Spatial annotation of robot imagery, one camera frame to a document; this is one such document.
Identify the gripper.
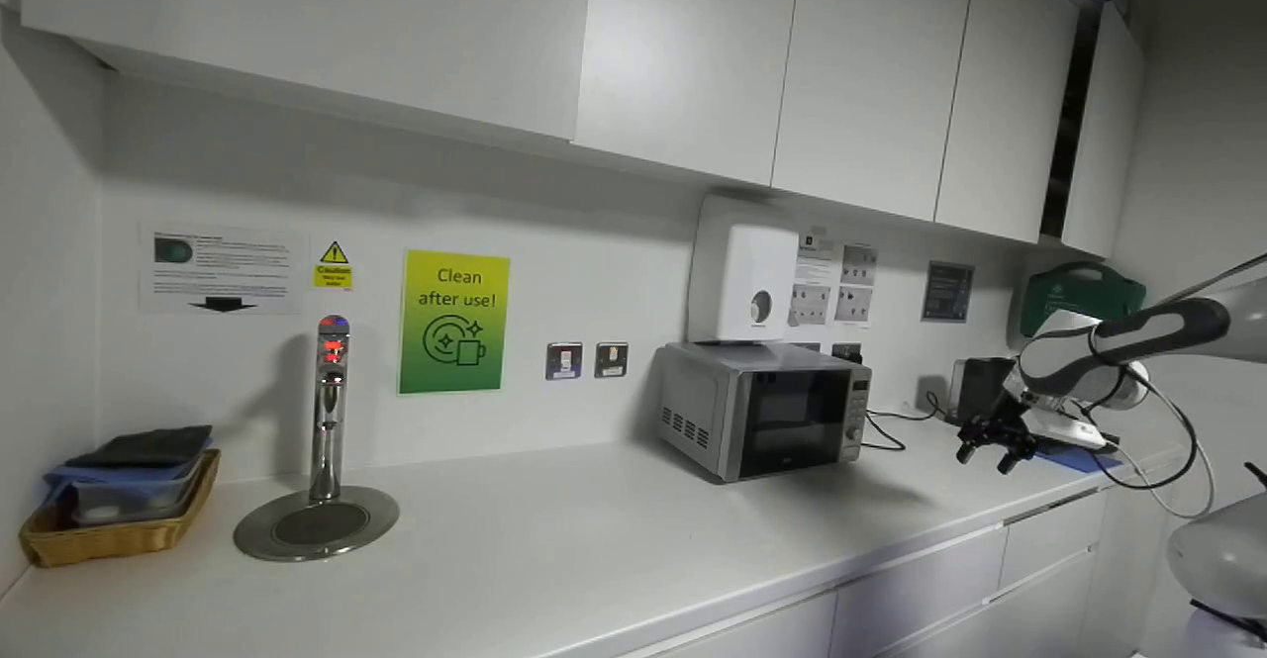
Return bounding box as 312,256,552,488
954,389,1042,477

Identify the microwave door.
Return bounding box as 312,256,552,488
731,365,855,483

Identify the silver microwave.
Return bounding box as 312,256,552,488
655,340,874,485

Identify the black toaster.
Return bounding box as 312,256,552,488
948,355,1018,427

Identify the blue mat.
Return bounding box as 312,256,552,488
1033,440,1125,475

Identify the white drawer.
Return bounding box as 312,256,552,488
998,488,1112,592
828,525,1011,658

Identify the dark framed notice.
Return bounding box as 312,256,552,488
921,259,977,325

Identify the green first aid bag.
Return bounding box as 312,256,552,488
1018,261,1148,338

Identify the white instruction poster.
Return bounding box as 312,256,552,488
788,231,838,329
835,240,881,327

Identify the white paper towel dispenser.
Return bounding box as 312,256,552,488
687,222,801,345

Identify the green and yellow sign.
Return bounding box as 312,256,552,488
397,248,513,398

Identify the chrome hot water tap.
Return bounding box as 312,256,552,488
309,314,354,504

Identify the yellow caution sticker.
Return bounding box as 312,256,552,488
313,239,355,292

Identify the white notice with arrow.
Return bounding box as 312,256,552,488
138,225,311,316

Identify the dark grey cloth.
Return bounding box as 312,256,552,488
63,424,215,470

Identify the clear plastic container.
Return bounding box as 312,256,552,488
67,455,207,526

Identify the wicker basket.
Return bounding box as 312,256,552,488
18,447,223,570

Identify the black cable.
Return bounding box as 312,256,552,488
861,389,957,453

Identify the wall cabinet door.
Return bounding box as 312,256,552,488
18,0,596,142
770,0,980,224
933,0,1081,245
571,0,804,188
1059,0,1149,259

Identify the white wall cabinet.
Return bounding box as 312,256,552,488
18,0,1149,259

